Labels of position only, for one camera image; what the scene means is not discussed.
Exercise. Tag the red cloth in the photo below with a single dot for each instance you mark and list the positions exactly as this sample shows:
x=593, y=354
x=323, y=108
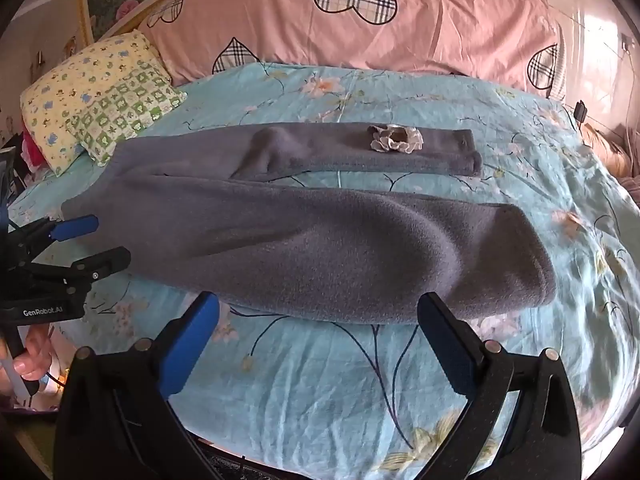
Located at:
x=32, y=152

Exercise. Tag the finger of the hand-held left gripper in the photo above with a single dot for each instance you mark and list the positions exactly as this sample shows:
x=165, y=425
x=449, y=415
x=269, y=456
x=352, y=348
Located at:
x=75, y=227
x=107, y=260

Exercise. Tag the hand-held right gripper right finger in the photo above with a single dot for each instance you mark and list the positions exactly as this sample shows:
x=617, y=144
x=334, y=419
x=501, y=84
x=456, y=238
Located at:
x=450, y=355

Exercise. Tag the person's left hand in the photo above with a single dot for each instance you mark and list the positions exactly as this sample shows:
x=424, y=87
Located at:
x=35, y=355

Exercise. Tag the wall socket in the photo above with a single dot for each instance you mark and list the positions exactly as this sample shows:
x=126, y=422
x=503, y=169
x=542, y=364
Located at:
x=625, y=42

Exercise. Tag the black plug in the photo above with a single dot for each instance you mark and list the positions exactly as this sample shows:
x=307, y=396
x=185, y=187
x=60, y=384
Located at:
x=580, y=112

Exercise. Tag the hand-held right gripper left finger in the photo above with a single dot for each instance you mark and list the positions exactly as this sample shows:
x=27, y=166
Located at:
x=192, y=340

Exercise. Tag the blue floral bedsheet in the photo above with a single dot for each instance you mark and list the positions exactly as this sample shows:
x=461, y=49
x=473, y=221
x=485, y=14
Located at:
x=300, y=400

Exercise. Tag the grey fleece pants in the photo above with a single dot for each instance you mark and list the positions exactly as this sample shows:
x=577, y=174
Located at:
x=300, y=245

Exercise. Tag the pink pillow with plaid hearts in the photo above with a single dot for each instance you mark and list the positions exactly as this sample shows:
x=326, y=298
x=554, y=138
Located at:
x=440, y=35

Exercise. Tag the yellow and green patterned pillow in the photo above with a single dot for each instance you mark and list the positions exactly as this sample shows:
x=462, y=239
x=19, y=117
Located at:
x=100, y=95

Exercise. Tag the pile of pale clothes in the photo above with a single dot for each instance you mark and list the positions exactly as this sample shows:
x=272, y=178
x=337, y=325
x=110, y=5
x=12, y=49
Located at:
x=612, y=157

